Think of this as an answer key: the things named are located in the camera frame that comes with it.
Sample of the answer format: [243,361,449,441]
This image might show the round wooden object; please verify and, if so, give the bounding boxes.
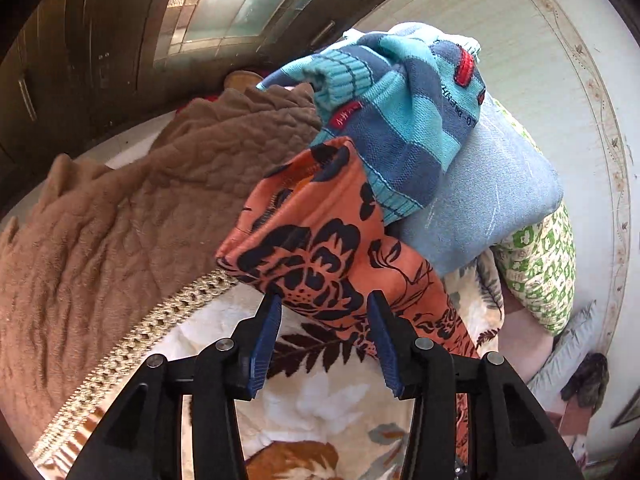
[223,70,262,94]

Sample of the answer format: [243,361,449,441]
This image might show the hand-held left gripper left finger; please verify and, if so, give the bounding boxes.
[65,291,283,480]

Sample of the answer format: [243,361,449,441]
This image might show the pink quilted sheet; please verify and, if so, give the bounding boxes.
[500,280,557,361]

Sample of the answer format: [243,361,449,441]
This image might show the brown quilted blanket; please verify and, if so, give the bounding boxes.
[0,85,326,463]

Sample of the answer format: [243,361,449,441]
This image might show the orange floral pants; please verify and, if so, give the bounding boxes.
[215,136,481,466]

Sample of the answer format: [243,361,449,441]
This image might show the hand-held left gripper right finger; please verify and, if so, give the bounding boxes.
[366,290,586,480]

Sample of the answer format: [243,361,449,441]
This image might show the dark crumpled cloth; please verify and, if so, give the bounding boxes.
[560,352,611,416]

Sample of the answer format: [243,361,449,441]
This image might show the green white patterned cloth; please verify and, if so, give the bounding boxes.
[492,105,578,338]

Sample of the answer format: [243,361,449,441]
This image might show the cream leaf print blanket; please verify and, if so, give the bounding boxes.
[45,255,506,480]

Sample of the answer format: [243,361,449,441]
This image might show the dark wooden cabinet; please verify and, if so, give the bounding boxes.
[0,0,201,211]

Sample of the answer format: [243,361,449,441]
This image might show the dark picture frame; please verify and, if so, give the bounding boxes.
[610,385,640,431]

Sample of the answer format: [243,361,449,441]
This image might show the light blue denim garment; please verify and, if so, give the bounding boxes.
[395,100,563,281]

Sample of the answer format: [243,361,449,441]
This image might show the grey blue pillow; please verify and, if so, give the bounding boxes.
[525,300,598,401]

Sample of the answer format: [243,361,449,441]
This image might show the blue striped knit sweater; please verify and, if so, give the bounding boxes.
[256,22,488,226]

